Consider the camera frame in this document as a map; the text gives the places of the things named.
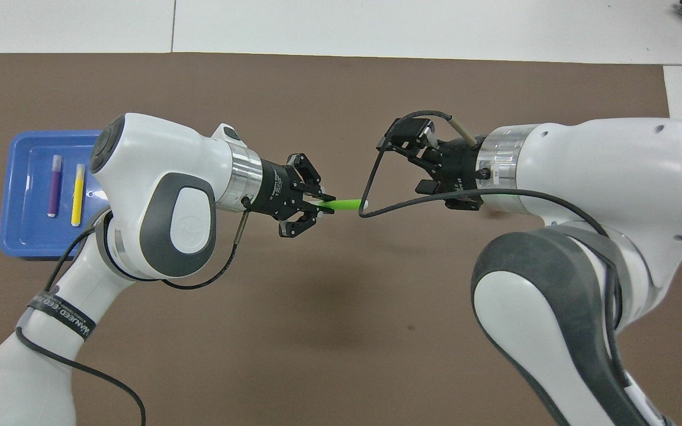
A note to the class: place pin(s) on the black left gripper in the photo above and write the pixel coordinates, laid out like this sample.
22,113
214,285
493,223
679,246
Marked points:
273,186

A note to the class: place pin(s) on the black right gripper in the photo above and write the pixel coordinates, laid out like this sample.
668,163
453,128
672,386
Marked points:
459,171

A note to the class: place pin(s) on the green pen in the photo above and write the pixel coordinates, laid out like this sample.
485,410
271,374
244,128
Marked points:
347,205

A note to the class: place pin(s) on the yellow pen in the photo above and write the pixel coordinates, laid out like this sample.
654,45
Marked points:
78,195

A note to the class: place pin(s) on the purple pen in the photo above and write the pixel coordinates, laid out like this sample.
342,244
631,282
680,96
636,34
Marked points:
54,186

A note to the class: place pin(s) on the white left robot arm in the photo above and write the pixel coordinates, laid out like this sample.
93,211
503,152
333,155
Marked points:
157,160

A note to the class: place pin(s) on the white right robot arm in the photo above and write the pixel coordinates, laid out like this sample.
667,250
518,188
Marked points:
613,160

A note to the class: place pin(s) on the brown table mat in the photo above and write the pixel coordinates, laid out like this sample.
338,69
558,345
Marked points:
317,89

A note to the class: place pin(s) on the blue plastic tray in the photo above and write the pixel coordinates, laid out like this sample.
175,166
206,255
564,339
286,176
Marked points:
27,236

